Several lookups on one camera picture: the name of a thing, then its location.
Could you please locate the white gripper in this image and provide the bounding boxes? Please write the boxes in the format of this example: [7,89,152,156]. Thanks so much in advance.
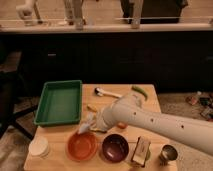
[90,112,107,132]

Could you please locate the white towel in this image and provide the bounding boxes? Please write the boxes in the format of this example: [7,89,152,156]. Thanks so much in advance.
[77,113,96,134]

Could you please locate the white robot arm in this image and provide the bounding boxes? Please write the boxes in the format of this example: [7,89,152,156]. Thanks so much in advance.
[95,94,213,156]

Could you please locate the purple bowl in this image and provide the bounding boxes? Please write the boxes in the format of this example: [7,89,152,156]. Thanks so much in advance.
[102,134,129,163]

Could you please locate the orange bowl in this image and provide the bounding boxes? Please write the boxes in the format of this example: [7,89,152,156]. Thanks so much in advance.
[65,132,98,162]

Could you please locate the orange fruit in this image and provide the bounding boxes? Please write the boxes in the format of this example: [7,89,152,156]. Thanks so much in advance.
[117,123,128,129]

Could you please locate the green plastic tray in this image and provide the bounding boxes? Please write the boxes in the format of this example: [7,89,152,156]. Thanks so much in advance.
[34,80,82,127]

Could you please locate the brown white box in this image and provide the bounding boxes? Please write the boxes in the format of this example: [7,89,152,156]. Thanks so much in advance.
[131,136,151,167]

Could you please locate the green pepper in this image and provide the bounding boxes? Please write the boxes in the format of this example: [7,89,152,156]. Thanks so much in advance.
[131,85,148,101]

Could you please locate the silver metal cup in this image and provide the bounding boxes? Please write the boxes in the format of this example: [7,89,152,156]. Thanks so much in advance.
[159,144,178,165]

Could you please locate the black office chair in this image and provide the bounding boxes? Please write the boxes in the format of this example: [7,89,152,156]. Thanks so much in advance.
[0,52,37,140]

